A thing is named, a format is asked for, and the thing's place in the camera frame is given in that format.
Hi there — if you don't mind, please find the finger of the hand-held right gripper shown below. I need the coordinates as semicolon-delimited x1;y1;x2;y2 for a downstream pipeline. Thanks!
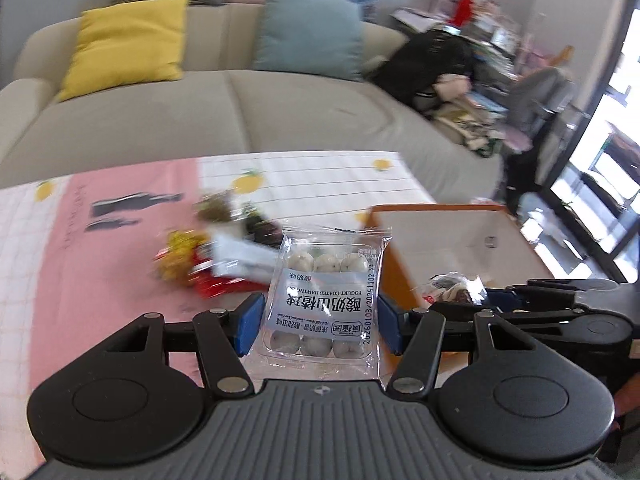
430;301;582;334
485;278;622;312

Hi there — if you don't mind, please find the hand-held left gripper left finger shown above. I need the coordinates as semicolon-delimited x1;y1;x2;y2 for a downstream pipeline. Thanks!
87;291;267;395

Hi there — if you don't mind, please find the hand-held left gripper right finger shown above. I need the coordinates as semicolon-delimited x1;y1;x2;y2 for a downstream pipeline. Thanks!
377;292;551;395

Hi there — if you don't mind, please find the clear packet with dark snacks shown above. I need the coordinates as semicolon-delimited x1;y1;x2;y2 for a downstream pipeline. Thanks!
412;272;488;308

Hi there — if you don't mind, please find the clear packet of white balls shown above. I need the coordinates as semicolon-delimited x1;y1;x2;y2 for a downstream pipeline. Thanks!
248;226;393;390

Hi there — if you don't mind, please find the white box with wooden rim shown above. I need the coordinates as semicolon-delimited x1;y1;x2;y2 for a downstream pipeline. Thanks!
366;203;557;361

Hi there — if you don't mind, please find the green snack packet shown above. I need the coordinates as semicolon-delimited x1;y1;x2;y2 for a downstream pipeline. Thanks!
195;190;261;223

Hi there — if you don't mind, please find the dark snack packet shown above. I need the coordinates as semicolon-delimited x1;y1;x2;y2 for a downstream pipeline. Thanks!
245;215;283;248

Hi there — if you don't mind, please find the pink and white printed tablecloth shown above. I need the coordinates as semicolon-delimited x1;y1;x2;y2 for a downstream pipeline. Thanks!
0;151;436;461

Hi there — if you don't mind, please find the pile of cloth bags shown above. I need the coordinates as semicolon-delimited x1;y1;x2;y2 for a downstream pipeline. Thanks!
432;75;516;158

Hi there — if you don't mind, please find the glass sliding door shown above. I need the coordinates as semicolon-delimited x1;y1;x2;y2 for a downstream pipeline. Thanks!
550;0;640;286

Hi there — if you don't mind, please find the grey chair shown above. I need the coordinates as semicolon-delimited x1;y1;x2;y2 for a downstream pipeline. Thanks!
505;66;576;151

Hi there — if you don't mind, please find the beige sofa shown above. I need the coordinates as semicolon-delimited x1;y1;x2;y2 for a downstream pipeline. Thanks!
0;0;506;206

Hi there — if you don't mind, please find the black bag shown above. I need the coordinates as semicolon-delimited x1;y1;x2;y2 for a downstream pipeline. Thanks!
372;30;476;111

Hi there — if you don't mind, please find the cluttered shelf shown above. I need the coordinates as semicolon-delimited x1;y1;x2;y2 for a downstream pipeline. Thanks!
390;0;531;81

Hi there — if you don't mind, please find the teal pillow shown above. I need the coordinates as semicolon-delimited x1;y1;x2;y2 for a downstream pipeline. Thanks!
251;0;366;83

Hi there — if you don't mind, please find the yellow pillow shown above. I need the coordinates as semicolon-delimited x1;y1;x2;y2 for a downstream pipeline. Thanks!
56;0;190;103

